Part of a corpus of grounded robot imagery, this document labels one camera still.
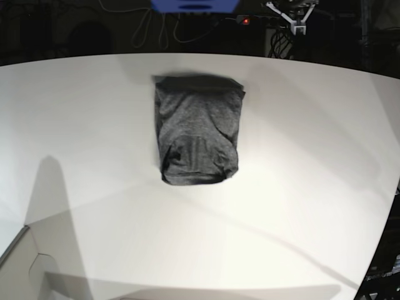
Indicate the grey t-shirt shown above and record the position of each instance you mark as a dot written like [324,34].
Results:
[197,125]

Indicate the white power strip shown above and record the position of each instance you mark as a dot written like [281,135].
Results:
[262,20]

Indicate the blue box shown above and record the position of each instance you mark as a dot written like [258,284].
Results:
[195,6]

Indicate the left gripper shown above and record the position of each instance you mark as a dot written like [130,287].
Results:
[295,12]

